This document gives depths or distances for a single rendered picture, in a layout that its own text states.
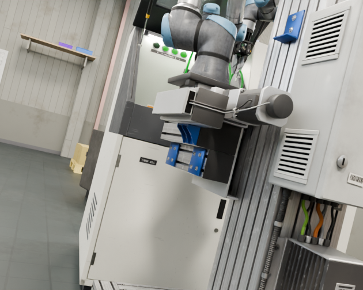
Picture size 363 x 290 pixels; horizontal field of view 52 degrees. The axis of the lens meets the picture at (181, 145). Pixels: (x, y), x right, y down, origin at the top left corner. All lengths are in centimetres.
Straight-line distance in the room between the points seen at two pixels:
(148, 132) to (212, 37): 65
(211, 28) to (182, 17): 11
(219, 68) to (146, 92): 110
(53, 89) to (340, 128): 829
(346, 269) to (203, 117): 50
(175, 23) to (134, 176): 77
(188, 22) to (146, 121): 60
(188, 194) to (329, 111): 110
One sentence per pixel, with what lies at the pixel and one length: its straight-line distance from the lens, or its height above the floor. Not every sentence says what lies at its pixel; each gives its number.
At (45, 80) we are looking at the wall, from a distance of 893.
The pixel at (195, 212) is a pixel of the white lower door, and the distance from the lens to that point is 190.
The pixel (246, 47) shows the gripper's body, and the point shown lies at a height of 134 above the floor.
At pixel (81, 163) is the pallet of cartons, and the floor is 18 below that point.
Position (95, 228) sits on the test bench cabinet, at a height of 34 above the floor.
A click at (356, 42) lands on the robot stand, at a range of 93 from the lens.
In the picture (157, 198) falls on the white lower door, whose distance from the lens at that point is 183.
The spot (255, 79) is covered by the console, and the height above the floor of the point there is 131.
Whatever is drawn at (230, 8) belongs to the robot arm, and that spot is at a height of 140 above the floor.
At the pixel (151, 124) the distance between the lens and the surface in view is 179.
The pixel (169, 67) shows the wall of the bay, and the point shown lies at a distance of 239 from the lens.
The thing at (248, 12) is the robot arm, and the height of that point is 151.
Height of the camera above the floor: 79
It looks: 1 degrees up
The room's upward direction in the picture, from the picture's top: 14 degrees clockwise
